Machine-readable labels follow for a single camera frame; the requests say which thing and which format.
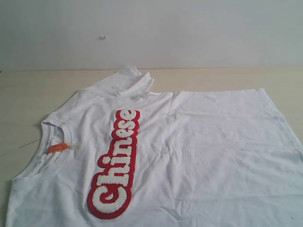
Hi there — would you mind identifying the white t-shirt red Chinese patch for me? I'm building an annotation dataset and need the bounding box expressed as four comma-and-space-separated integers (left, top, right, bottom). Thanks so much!
6, 68, 303, 227

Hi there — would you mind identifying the orange neck label tag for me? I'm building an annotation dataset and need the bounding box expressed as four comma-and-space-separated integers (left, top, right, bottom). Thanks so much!
46, 143, 69, 154

